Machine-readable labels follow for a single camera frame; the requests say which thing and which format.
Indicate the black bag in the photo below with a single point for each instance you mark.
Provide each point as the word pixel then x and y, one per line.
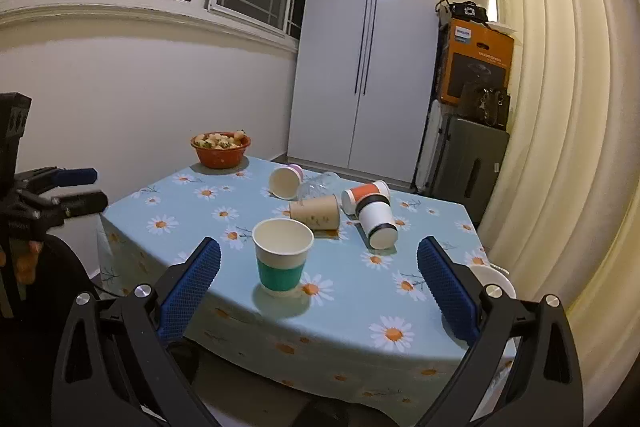
pixel 465 12

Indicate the dark grey suitcase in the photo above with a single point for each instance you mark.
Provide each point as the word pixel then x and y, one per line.
pixel 465 167

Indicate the person's left hand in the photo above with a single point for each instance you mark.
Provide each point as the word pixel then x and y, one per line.
pixel 27 264

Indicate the pile of food pieces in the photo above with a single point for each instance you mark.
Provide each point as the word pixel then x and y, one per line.
pixel 220 140

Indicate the clear plastic cup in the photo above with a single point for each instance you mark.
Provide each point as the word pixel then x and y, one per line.
pixel 320 184

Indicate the brown handbag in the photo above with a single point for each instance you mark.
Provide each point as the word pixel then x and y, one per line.
pixel 485 107

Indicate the brown paper cup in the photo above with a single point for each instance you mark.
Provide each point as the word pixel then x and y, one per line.
pixel 317 213

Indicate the white wardrobe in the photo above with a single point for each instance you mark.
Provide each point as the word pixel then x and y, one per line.
pixel 335 57

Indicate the white cup with black band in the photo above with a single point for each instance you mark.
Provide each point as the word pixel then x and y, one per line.
pixel 376 222

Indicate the white and teal cup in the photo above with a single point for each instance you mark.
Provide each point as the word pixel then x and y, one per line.
pixel 281 262

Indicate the orange cardboard box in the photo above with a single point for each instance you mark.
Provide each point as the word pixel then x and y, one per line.
pixel 475 57

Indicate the orange black white cup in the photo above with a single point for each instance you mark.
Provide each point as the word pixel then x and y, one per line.
pixel 367 194

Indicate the cream curtain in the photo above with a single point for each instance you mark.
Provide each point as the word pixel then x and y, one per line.
pixel 565 132

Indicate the blue daisy print tablecloth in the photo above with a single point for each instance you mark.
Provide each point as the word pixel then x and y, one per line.
pixel 350 307

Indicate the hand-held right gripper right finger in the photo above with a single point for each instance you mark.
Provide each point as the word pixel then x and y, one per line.
pixel 447 292

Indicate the white plate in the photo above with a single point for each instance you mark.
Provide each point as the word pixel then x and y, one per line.
pixel 495 282

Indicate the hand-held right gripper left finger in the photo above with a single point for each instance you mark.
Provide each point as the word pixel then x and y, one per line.
pixel 192 292

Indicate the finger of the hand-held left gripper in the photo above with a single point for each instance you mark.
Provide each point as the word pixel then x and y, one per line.
pixel 77 177
pixel 85 203

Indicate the white cup with purple rim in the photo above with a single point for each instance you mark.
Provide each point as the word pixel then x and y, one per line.
pixel 282 183

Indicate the red bowl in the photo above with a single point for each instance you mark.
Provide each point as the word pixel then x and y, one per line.
pixel 220 158

